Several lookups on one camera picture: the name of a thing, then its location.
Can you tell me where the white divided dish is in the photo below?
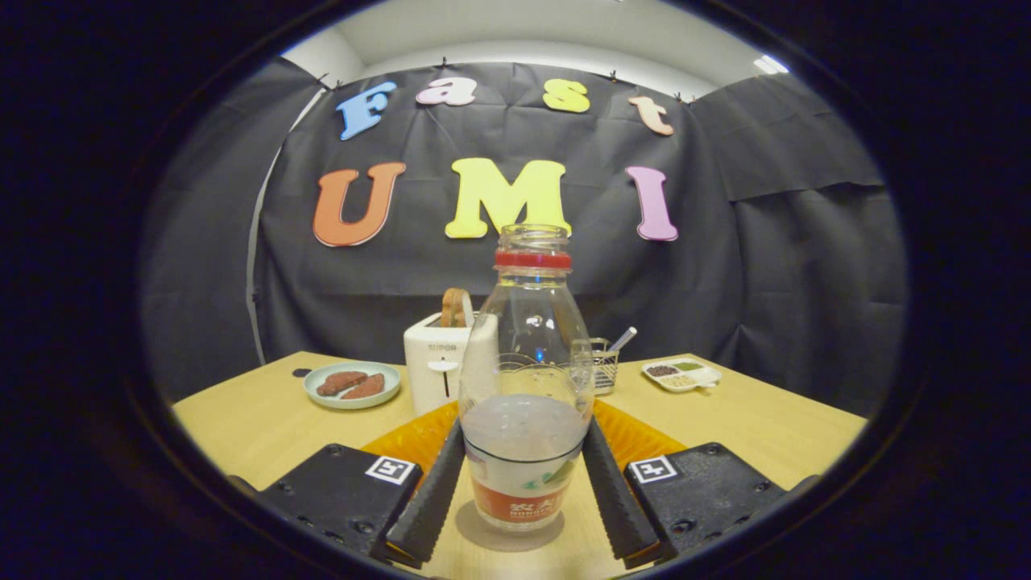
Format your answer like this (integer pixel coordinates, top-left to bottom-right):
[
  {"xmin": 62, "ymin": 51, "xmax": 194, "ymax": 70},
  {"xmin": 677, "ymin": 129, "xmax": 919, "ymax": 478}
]
[{"xmin": 642, "ymin": 357, "xmax": 723, "ymax": 393}]

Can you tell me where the pale green plate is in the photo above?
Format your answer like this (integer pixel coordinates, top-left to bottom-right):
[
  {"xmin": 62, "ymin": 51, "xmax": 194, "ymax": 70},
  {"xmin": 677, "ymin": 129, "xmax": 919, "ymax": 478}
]
[{"xmin": 303, "ymin": 361, "xmax": 402, "ymax": 410}]

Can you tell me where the white toaster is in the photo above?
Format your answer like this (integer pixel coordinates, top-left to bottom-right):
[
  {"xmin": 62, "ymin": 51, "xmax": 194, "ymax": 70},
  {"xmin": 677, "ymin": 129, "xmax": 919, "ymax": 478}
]
[{"xmin": 403, "ymin": 313, "xmax": 500, "ymax": 416}]

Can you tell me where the clear plastic juice bottle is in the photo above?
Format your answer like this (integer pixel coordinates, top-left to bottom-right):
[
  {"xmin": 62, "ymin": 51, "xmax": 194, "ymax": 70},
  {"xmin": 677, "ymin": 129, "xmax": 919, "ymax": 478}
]
[{"xmin": 458, "ymin": 224, "xmax": 595, "ymax": 532}]

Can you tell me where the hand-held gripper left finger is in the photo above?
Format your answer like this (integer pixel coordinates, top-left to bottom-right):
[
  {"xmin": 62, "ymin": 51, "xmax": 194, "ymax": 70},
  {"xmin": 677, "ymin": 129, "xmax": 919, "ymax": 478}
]
[{"xmin": 230, "ymin": 400, "xmax": 468, "ymax": 569}]

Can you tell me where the wooden table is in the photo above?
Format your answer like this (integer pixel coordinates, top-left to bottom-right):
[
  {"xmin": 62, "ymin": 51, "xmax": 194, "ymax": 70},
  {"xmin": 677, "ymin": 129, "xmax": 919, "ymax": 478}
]
[{"xmin": 171, "ymin": 350, "xmax": 869, "ymax": 580}]

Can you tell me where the brown toast slice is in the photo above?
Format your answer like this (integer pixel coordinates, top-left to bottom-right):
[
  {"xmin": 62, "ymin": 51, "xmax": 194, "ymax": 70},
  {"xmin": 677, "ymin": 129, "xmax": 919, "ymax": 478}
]
[{"xmin": 441, "ymin": 288, "xmax": 475, "ymax": 329}]

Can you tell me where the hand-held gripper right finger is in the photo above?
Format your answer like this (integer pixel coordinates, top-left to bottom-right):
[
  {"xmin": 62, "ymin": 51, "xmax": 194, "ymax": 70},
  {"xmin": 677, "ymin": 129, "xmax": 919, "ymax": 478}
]
[{"xmin": 582, "ymin": 399, "xmax": 821, "ymax": 565}]

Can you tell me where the metal wire basket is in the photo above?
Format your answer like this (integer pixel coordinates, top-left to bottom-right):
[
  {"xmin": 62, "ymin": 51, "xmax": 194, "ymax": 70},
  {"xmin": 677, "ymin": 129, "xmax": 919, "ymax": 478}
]
[{"xmin": 572, "ymin": 338, "xmax": 621, "ymax": 396}]

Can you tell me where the brown meat slice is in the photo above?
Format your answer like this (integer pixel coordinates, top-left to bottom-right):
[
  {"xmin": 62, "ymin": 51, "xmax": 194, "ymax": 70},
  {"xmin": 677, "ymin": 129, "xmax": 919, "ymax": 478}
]
[
  {"xmin": 341, "ymin": 373, "xmax": 386, "ymax": 400},
  {"xmin": 317, "ymin": 371, "xmax": 369, "ymax": 396}
]

